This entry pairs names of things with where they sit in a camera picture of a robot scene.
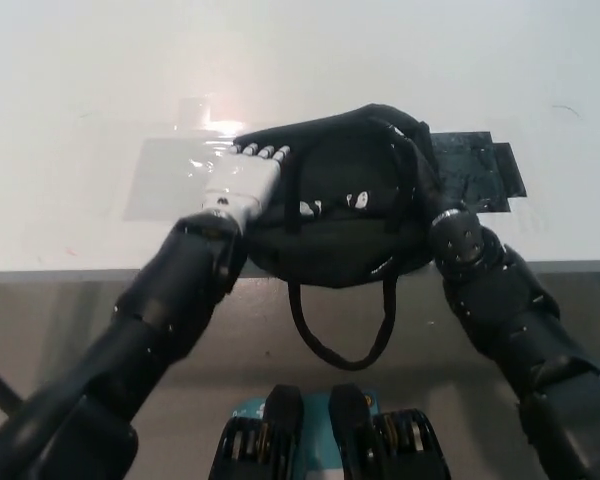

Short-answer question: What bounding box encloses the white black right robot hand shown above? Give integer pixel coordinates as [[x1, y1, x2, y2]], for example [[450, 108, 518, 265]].
[[297, 191, 372, 218]]

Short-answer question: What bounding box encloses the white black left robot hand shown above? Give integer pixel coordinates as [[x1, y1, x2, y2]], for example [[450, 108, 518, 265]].
[[201, 142, 294, 222]]

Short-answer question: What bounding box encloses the black soft travel bag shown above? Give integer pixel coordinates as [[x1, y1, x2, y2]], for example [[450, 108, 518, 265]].
[[231, 102, 450, 372]]

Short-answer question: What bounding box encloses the black teal robot torso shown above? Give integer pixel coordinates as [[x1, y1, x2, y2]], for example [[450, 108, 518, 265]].
[[208, 382, 452, 480]]

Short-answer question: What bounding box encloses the clear plastic sheet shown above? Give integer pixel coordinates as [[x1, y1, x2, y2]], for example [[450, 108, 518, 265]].
[[123, 138, 241, 222]]

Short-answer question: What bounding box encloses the black tape patch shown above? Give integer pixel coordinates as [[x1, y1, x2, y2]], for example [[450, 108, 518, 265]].
[[426, 130, 532, 215]]

